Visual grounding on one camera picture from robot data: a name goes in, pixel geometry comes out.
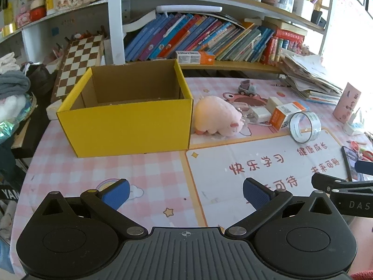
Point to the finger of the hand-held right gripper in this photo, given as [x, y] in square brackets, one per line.
[329, 182]
[364, 167]

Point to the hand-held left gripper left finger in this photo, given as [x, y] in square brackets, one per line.
[116, 194]

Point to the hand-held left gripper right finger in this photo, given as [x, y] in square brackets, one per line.
[256, 192]

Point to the clear tape roll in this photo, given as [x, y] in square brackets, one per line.
[316, 128]

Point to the yellow cardboard box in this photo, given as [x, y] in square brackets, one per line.
[125, 125]

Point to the clear plastic ribbon bow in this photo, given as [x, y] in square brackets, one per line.
[245, 121]

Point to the white block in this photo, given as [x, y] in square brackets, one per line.
[274, 102]
[260, 114]

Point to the orange and white carton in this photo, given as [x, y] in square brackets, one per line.
[279, 117]

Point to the pink plush toy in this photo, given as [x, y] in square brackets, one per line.
[215, 113]

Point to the smartphone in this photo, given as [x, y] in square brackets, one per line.
[348, 160]

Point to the pink checkered printed mat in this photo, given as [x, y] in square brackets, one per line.
[116, 169]

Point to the white charger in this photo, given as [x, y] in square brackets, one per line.
[354, 125]

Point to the grey toy car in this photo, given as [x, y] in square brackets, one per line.
[247, 88]

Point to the stack of papers and booklets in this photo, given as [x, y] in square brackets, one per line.
[309, 75]

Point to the pencil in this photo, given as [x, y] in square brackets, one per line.
[281, 85]

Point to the iridescent plastic bag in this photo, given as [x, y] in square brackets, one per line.
[11, 128]

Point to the brown and white chess board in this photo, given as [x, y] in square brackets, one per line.
[78, 61]

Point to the black bag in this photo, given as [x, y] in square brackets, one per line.
[40, 77]

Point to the white and orange flat box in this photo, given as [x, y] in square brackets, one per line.
[193, 57]

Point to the pile of folded clothes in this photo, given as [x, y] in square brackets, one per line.
[11, 84]

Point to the row of books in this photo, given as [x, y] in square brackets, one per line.
[180, 35]

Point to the white storage box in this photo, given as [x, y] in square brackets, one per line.
[303, 7]

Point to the white bookshelf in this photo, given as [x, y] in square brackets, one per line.
[115, 20]

